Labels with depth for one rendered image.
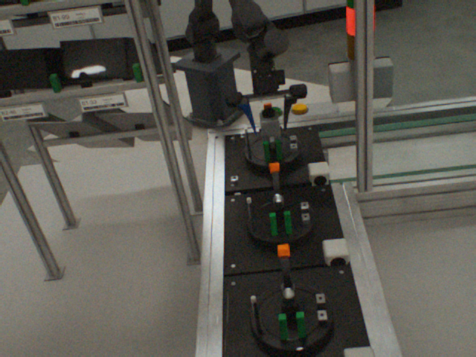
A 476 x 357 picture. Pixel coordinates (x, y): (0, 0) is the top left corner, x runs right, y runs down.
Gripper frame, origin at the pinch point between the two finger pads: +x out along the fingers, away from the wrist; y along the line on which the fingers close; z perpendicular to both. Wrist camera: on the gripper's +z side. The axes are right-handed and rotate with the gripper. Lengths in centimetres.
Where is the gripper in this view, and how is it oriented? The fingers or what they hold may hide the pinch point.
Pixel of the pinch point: (268, 118)
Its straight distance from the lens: 130.5
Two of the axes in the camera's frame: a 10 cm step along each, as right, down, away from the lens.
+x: 1.2, 9.9, -0.4
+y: 9.9, -1.2, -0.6
